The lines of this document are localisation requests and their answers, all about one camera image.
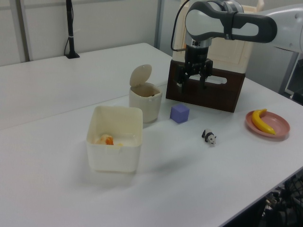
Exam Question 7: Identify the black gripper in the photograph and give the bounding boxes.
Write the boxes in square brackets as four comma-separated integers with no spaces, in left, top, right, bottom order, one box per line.
[175,44,213,93]

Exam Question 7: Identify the cream trash can with lid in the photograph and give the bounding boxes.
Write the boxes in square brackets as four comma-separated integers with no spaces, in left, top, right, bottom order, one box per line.
[128,64,163,124]

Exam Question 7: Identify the dark brown wooden crate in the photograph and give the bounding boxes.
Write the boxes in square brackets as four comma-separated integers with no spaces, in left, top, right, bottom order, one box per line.
[165,59,246,114]

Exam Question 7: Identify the purple cube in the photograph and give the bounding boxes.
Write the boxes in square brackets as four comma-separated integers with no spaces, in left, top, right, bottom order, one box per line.
[169,104,190,124]

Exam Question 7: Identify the cream wooden cabinet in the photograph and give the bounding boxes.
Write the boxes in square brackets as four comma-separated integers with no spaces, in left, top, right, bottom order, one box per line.
[172,0,265,74]

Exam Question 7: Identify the toy panda figure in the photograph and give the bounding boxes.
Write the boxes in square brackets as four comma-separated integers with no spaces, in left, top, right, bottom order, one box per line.
[201,128,217,145]

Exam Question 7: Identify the yellow banana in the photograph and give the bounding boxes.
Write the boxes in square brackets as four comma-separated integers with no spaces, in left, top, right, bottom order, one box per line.
[251,108,276,136]

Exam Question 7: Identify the pink plate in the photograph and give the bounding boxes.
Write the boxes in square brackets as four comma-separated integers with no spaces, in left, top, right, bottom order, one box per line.
[245,110,291,139]

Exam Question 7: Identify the cream square plastic bin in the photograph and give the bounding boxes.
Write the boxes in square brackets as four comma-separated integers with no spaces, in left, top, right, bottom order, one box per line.
[86,105,144,175]

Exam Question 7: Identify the orange toy in bin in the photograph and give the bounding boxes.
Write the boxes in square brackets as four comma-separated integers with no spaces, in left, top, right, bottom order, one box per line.
[95,134,124,147]

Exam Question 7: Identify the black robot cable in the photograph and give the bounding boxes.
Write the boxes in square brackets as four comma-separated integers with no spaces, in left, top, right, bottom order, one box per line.
[171,0,190,52]

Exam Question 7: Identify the black camera stand pole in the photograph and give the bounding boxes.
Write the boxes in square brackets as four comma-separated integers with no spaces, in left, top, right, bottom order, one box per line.
[64,0,80,59]

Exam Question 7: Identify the black cables under table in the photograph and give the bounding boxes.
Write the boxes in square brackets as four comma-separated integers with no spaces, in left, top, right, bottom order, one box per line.
[258,172,303,227]

